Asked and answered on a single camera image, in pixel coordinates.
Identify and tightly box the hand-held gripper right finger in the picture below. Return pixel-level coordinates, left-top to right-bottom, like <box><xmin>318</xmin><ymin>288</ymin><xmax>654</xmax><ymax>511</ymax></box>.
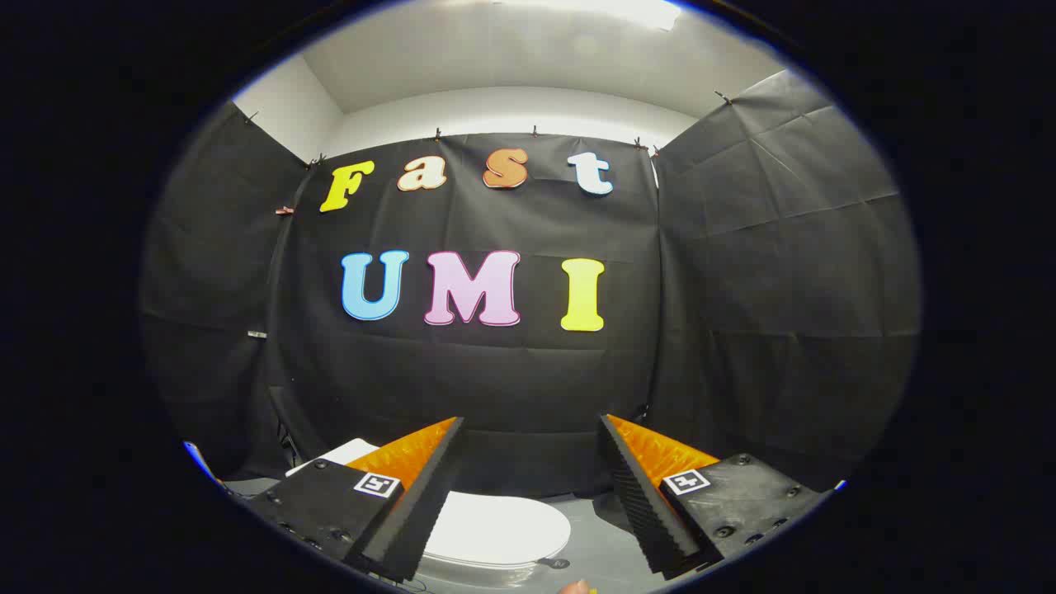
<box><xmin>598</xmin><ymin>414</ymin><xmax>830</xmax><ymax>580</ymax></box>

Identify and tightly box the white toilet bowl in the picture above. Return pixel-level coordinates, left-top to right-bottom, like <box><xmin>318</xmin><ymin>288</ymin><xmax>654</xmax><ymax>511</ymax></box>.
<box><xmin>422</xmin><ymin>551</ymin><xmax>547</xmax><ymax>588</ymax></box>

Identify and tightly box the white toilet tank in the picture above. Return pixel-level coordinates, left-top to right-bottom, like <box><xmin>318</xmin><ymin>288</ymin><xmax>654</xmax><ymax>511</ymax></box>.
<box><xmin>285</xmin><ymin>438</ymin><xmax>380</xmax><ymax>479</ymax></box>

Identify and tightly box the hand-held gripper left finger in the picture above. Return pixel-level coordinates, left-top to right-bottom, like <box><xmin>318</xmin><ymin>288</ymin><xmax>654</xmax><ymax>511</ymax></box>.
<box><xmin>247</xmin><ymin>417</ymin><xmax>465</xmax><ymax>582</ymax></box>

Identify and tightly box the white toilet lid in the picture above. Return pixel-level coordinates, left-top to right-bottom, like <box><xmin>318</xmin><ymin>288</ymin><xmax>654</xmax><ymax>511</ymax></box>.
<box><xmin>421</xmin><ymin>492</ymin><xmax>572</xmax><ymax>570</ymax></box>

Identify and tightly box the black backdrop cloth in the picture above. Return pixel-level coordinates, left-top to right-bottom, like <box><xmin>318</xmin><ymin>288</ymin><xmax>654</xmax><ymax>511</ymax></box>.
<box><xmin>140</xmin><ymin>70</ymin><xmax>921</xmax><ymax>500</ymax></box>

